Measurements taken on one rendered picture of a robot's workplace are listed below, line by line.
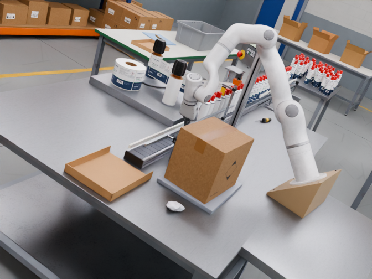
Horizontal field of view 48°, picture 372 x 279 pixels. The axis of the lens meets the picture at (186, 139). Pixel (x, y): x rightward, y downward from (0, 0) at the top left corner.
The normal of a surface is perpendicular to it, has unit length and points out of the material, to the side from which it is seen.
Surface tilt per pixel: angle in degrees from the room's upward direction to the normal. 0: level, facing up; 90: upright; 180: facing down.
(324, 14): 90
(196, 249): 0
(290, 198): 90
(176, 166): 90
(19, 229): 0
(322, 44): 90
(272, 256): 0
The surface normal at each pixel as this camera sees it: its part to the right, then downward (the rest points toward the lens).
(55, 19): 0.76, 0.48
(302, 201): -0.61, 0.16
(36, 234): 0.30, -0.86
